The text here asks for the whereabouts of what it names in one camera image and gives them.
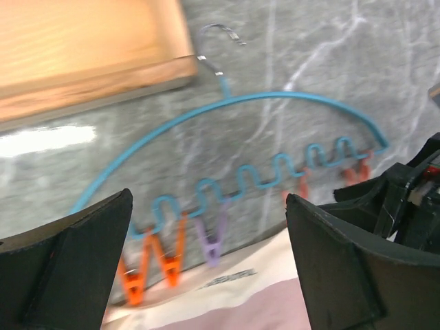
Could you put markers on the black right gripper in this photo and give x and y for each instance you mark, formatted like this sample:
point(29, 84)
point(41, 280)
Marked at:
point(401, 205)

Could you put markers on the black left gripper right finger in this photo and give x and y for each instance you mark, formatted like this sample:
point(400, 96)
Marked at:
point(352, 279)

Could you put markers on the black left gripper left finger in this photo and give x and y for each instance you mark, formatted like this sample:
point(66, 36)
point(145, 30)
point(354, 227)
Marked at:
point(60, 275)

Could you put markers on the pink and cream underwear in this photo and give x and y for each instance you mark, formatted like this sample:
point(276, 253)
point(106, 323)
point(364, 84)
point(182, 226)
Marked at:
point(256, 287)

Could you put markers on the blue wavy hanger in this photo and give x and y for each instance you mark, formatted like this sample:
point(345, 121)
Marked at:
point(314, 153)

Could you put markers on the purple clip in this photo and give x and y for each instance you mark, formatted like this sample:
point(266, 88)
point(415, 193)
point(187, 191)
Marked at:
point(212, 243)

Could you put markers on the wooden hanging rack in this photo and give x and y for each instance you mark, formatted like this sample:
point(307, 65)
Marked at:
point(56, 54)

